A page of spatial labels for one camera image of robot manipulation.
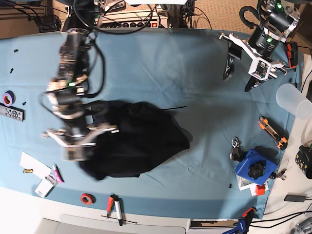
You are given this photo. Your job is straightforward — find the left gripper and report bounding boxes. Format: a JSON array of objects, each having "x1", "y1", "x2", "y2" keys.
[{"x1": 219, "y1": 33, "x2": 287, "y2": 92}]

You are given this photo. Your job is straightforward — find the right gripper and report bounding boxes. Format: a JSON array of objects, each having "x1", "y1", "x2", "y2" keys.
[{"x1": 41, "y1": 114, "x2": 119, "y2": 161}]

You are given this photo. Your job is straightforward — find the black graphic t-shirt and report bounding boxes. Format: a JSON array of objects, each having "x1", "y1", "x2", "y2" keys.
[{"x1": 78, "y1": 100, "x2": 192, "y2": 180}]

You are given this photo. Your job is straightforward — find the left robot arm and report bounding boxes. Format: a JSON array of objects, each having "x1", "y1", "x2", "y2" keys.
[{"x1": 220, "y1": 0, "x2": 300, "y2": 92}]

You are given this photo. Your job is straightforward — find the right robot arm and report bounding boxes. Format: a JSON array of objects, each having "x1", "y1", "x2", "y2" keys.
[{"x1": 39, "y1": 0, "x2": 117, "y2": 161}]

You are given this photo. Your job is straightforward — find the pink tube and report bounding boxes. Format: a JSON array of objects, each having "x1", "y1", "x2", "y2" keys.
[{"x1": 53, "y1": 164, "x2": 64, "y2": 184}]

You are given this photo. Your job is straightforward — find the white paper sheet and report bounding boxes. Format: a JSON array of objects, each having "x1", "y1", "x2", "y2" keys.
[{"x1": 19, "y1": 152, "x2": 51, "y2": 179}]

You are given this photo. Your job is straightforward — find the white card packet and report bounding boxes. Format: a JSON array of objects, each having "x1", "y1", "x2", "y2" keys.
[{"x1": 35, "y1": 175, "x2": 57, "y2": 198}]

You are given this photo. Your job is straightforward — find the orange black clamp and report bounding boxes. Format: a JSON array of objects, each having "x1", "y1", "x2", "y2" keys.
[{"x1": 286, "y1": 42, "x2": 298, "y2": 69}]

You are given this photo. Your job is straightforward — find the translucent plastic cup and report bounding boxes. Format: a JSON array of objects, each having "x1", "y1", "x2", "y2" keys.
[{"x1": 275, "y1": 83, "x2": 312, "y2": 119}]

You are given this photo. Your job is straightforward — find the red tape roll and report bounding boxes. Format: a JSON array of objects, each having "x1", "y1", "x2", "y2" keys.
[{"x1": 80, "y1": 193, "x2": 94, "y2": 205}]

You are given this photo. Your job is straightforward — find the brass cylinder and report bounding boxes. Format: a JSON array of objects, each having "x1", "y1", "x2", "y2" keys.
[{"x1": 23, "y1": 169, "x2": 34, "y2": 174}]

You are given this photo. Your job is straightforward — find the black remote control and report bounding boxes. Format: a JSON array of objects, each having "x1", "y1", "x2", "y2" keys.
[{"x1": 0, "y1": 103, "x2": 25, "y2": 122}]

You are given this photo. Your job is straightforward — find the white black marker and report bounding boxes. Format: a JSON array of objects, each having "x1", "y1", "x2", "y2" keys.
[{"x1": 114, "y1": 197, "x2": 123, "y2": 226}]

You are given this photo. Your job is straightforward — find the long black zip tie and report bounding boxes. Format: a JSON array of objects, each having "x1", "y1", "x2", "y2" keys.
[{"x1": 162, "y1": 106, "x2": 187, "y2": 111}]

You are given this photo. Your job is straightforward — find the light blue table cloth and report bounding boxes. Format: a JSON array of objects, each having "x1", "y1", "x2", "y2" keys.
[{"x1": 0, "y1": 29, "x2": 304, "y2": 219}]

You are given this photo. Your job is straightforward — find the orange black utility knife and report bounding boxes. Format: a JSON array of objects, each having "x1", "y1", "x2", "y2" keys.
[{"x1": 258, "y1": 116, "x2": 288, "y2": 151}]

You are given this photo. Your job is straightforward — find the purple tape roll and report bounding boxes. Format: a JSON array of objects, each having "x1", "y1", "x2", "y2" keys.
[{"x1": 2, "y1": 91, "x2": 16, "y2": 107}]

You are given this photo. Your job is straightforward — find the metal carabiner keys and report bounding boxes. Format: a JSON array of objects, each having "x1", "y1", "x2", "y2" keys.
[{"x1": 230, "y1": 137, "x2": 242, "y2": 162}]

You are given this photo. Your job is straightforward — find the blue box with knob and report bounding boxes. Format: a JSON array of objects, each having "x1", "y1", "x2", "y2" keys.
[{"x1": 235, "y1": 149, "x2": 277, "y2": 186}]

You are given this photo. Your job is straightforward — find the black yellow dotted mug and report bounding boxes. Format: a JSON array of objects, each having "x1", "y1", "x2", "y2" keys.
[{"x1": 295, "y1": 145, "x2": 312, "y2": 179}]

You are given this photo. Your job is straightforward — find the black power strip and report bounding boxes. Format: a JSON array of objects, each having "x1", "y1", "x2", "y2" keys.
[{"x1": 100, "y1": 20, "x2": 167, "y2": 28}]

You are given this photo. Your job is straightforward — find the white paper under box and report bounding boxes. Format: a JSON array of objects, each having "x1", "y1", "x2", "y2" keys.
[{"x1": 236, "y1": 175, "x2": 270, "y2": 196}]

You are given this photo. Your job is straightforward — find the red cube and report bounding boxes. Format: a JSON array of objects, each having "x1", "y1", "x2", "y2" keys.
[{"x1": 255, "y1": 185, "x2": 266, "y2": 196}]

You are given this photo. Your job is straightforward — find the black power adapter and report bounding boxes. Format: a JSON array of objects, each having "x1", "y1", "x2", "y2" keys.
[{"x1": 284, "y1": 195, "x2": 307, "y2": 202}]

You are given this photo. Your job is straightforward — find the blue orange clamp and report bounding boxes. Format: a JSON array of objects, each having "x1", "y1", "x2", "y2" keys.
[{"x1": 223, "y1": 207, "x2": 256, "y2": 234}]

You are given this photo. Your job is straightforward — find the red handled screwdriver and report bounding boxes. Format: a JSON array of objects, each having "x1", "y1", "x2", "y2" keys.
[{"x1": 106, "y1": 195, "x2": 114, "y2": 218}]

